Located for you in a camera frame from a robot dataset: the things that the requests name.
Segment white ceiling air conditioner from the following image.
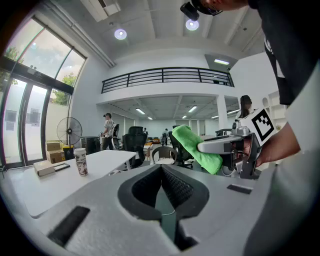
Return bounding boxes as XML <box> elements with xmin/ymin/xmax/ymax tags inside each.
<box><xmin>79</xmin><ymin>0</ymin><xmax>122</xmax><ymax>23</ymax></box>

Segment brown wicker chair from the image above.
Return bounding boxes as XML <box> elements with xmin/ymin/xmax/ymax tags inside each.
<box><xmin>151</xmin><ymin>146</ymin><xmax>178</xmax><ymax>166</ymax></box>

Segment person's right hand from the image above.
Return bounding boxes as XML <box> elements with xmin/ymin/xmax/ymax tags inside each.
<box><xmin>233</xmin><ymin>138</ymin><xmax>273</xmax><ymax>168</ymax></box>

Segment person's right forearm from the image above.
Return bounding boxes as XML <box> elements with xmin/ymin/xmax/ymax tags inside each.
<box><xmin>259</xmin><ymin>121</ymin><xmax>301</xmax><ymax>167</ymax></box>

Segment person's black shirt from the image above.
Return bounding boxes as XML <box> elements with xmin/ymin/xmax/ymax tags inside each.
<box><xmin>248</xmin><ymin>0</ymin><xmax>320</xmax><ymax>106</ymax></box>

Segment black head-worn camera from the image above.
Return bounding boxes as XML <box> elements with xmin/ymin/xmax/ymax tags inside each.
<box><xmin>179</xmin><ymin>1</ymin><xmax>201</xmax><ymax>22</ymax></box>

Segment black office chair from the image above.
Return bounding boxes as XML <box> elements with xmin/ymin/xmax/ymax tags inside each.
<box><xmin>168</xmin><ymin>124</ymin><xmax>201</xmax><ymax>170</ymax></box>
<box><xmin>121</xmin><ymin>126</ymin><xmax>148</xmax><ymax>169</ymax></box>

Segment black picture frame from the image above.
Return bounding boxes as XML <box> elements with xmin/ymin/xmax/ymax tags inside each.
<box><xmin>53</xmin><ymin>162</ymin><xmax>71</xmax><ymax>172</ymax></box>

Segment round ceiling light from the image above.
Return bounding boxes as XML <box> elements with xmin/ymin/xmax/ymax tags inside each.
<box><xmin>185</xmin><ymin>18</ymin><xmax>200</xmax><ymax>32</ymax></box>
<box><xmin>114</xmin><ymin>28</ymin><xmax>128</xmax><ymax>41</ymax></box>

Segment white office chair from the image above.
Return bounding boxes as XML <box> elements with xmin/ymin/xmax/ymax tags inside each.
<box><xmin>110</xmin><ymin>123</ymin><xmax>123</xmax><ymax>151</ymax></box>

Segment glass entrance doors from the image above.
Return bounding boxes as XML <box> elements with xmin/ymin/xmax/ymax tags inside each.
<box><xmin>0</xmin><ymin>14</ymin><xmax>88</xmax><ymax>171</ymax></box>

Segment tan book-shaped box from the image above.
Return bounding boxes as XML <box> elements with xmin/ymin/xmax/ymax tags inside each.
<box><xmin>33</xmin><ymin>160</ymin><xmax>56</xmax><ymax>177</ymax></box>

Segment small cardboard box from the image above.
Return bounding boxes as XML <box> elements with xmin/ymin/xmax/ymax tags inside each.
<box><xmin>46</xmin><ymin>140</ymin><xmax>62</xmax><ymax>152</ymax></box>

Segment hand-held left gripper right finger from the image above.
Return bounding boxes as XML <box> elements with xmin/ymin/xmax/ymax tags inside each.
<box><xmin>161</xmin><ymin>164</ymin><xmax>266</xmax><ymax>251</ymax></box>

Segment black cabinet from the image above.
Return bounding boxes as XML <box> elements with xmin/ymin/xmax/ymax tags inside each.
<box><xmin>80</xmin><ymin>135</ymin><xmax>101</xmax><ymax>155</ymax></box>

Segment large cardboard box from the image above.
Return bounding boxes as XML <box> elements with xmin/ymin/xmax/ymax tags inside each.
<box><xmin>46</xmin><ymin>149</ymin><xmax>67</xmax><ymax>165</ymax></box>

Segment person's head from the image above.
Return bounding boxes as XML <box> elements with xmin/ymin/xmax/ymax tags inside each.
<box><xmin>191</xmin><ymin>0</ymin><xmax>251</xmax><ymax>17</ymax></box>

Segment green cloth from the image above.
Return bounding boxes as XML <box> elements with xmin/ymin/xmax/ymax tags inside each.
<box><xmin>171</xmin><ymin>124</ymin><xmax>224</xmax><ymax>175</ymax></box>

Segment round white lidded cup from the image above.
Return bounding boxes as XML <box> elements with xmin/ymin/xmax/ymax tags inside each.
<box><xmin>73</xmin><ymin>147</ymin><xmax>89</xmax><ymax>177</ymax></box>

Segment black standing fan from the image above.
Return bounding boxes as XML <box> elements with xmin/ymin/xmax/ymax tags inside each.
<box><xmin>56</xmin><ymin>116</ymin><xmax>83</xmax><ymax>148</ymax></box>

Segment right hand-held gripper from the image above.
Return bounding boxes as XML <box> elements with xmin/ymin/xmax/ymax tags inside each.
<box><xmin>197</xmin><ymin>107</ymin><xmax>276</xmax><ymax>180</ymax></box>

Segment black yellow trash bin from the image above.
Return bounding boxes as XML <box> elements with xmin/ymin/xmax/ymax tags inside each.
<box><xmin>62</xmin><ymin>145</ymin><xmax>75</xmax><ymax>161</ymax></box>

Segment long black balcony railing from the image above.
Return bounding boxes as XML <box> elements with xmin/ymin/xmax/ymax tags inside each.
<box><xmin>101</xmin><ymin>66</ymin><xmax>235</xmax><ymax>94</ymax></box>

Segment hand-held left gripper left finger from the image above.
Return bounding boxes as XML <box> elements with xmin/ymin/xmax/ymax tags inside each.
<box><xmin>32</xmin><ymin>163</ymin><xmax>181</xmax><ymax>256</ymax></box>

